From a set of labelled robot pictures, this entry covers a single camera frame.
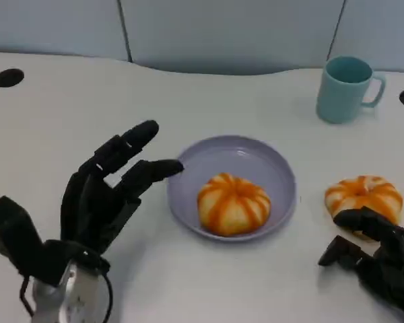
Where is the lilac plate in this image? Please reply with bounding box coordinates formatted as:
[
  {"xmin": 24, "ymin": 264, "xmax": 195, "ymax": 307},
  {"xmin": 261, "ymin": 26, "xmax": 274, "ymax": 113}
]
[{"xmin": 166, "ymin": 135, "xmax": 296, "ymax": 242}]

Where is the grey partition panel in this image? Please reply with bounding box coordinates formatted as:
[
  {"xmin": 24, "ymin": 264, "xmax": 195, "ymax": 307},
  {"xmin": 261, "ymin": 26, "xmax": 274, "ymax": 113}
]
[
  {"xmin": 119, "ymin": 0, "xmax": 344, "ymax": 77},
  {"xmin": 331, "ymin": 0, "xmax": 404, "ymax": 73},
  {"xmin": 0, "ymin": 0, "xmax": 131, "ymax": 62}
]

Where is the pale green mug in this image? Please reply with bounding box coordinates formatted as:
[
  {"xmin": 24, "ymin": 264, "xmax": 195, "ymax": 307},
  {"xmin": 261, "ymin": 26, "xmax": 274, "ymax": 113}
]
[{"xmin": 315, "ymin": 55, "xmax": 386, "ymax": 124}]

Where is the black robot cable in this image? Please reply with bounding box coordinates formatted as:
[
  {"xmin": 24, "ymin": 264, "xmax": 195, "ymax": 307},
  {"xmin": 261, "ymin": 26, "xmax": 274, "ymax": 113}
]
[
  {"xmin": 18, "ymin": 274, "xmax": 37, "ymax": 318},
  {"xmin": 99, "ymin": 265, "xmax": 114, "ymax": 323}
]

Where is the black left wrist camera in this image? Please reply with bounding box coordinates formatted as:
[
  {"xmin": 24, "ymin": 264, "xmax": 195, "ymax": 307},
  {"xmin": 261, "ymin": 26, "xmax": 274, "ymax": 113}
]
[{"xmin": 0, "ymin": 196, "xmax": 104, "ymax": 285}]

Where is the orange white toy bread roll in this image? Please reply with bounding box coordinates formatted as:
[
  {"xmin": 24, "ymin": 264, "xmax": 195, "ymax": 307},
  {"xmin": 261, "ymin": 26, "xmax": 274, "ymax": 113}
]
[
  {"xmin": 325, "ymin": 174, "xmax": 404, "ymax": 240},
  {"xmin": 197, "ymin": 172, "xmax": 272, "ymax": 236}
]

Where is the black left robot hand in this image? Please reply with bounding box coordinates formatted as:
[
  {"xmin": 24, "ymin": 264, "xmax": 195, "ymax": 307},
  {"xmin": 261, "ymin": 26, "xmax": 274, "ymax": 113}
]
[{"xmin": 59, "ymin": 120, "xmax": 185, "ymax": 256}]

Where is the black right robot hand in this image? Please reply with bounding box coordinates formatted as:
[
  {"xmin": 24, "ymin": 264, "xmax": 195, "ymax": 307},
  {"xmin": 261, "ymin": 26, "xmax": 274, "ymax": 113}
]
[{"xmin": 318, "ymin": 205, "xmax": 404, "ymax": 323}]

